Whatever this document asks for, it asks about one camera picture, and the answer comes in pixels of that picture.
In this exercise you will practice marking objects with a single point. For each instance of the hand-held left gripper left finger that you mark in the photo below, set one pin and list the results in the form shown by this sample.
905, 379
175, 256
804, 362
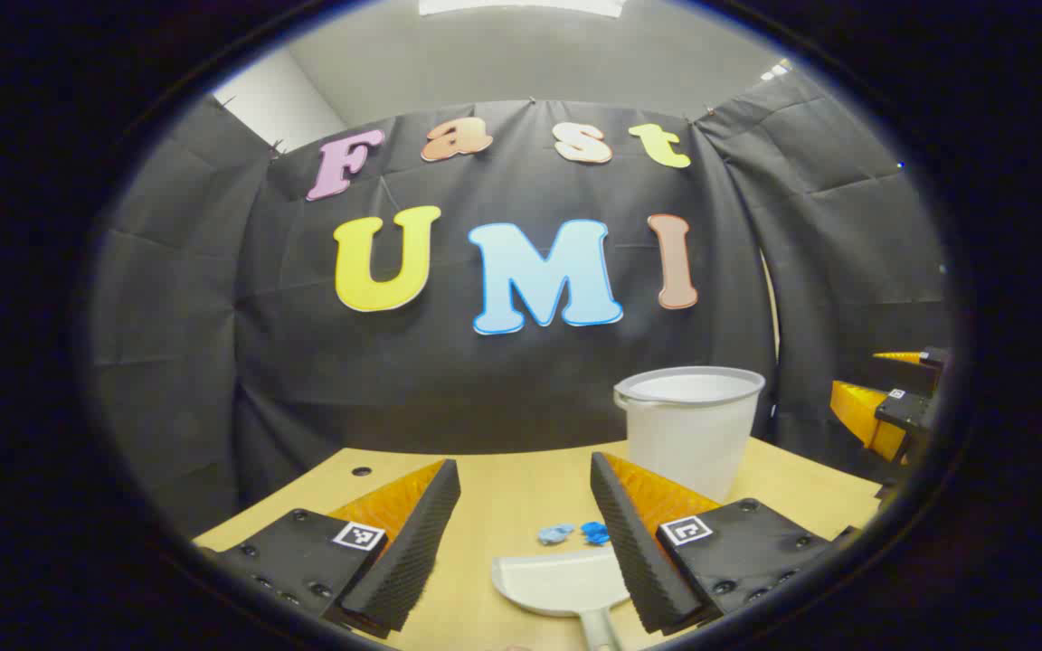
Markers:
412, 542

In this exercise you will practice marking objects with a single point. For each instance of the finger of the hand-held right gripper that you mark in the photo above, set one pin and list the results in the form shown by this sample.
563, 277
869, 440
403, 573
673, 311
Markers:
903, 411
933, 356

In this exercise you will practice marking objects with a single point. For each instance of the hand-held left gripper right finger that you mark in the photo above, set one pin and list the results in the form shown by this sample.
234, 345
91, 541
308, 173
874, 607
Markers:
634, 542

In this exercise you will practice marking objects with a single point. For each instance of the white garbage bin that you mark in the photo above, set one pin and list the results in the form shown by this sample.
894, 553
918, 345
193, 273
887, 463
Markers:
693, 434

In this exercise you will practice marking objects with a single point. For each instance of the long ceiling light panel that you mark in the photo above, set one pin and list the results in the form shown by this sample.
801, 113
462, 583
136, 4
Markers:
521, 5

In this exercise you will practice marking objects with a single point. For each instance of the dark blue paper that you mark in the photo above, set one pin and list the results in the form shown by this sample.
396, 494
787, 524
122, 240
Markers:
594, 533

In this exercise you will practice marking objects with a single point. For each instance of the white dustpan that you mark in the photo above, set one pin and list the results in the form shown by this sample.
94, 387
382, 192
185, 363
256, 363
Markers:
557, 583

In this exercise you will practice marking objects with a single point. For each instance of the light blue paper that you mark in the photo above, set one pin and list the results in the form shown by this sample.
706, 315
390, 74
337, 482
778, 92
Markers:
555, 533

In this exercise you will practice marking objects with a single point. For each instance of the small ceiling light panel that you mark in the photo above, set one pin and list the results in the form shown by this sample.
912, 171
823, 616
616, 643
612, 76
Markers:
776, 70

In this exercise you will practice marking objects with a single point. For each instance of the wooden desktop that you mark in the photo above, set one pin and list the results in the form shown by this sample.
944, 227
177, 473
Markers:
521, 497

